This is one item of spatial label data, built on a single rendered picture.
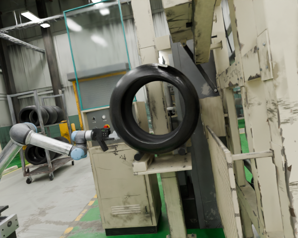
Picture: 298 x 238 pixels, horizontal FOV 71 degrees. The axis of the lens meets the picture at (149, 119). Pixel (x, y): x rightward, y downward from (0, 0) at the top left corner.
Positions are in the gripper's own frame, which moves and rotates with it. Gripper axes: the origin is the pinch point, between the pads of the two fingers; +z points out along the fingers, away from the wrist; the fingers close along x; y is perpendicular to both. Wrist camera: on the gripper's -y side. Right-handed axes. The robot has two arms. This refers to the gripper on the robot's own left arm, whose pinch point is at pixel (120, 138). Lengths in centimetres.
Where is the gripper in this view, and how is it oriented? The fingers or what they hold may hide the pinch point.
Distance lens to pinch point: 146.6
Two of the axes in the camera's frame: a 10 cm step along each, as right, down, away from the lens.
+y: -0.5, -10.0, -0.8
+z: 9.8, -0.3, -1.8
